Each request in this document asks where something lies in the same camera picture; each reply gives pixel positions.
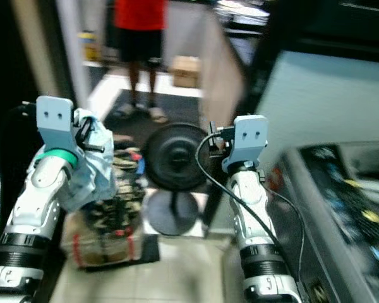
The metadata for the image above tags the light blue cloth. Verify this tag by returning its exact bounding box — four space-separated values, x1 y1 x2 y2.
66 108 118 213

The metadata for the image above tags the basket of camouflage clothes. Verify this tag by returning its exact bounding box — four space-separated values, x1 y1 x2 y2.
60 148 147 270

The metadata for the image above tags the silver top-load washing machine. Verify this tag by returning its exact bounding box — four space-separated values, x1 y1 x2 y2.
275 142 379 303

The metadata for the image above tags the black round floor fan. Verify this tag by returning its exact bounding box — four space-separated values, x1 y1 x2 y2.
143 122 210 238

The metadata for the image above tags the dark floor mat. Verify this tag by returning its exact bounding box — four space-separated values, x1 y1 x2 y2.
111 90 203 147

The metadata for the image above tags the brown cardboard box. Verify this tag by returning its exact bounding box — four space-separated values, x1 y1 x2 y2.
170 55 200 88

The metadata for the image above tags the yellow bottle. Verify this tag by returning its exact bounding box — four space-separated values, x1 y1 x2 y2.
79 32 99 62

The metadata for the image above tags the person in red shirt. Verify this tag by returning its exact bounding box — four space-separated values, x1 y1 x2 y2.
113 0 169 124

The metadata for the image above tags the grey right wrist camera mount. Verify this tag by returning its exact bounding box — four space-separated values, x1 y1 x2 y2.
221 115 270 173

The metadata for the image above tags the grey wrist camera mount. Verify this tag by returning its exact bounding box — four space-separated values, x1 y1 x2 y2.
36 95 77 153
221 115 270 173

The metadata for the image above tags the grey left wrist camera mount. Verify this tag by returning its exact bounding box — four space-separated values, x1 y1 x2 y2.
36 95 77 153

